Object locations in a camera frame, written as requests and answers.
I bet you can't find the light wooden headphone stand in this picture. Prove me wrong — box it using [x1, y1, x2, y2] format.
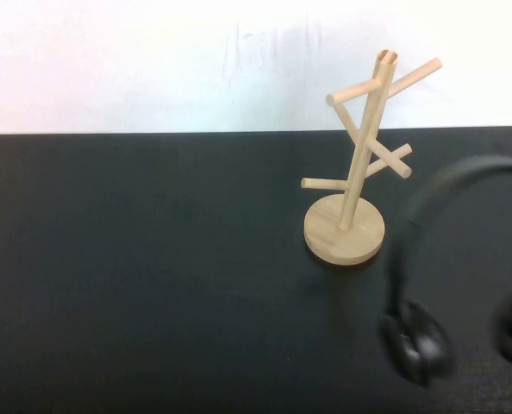
[300, 48, 444, 267]

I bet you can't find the black over-ear headphones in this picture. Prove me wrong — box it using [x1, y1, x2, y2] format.
[376, 154, 512, 388]

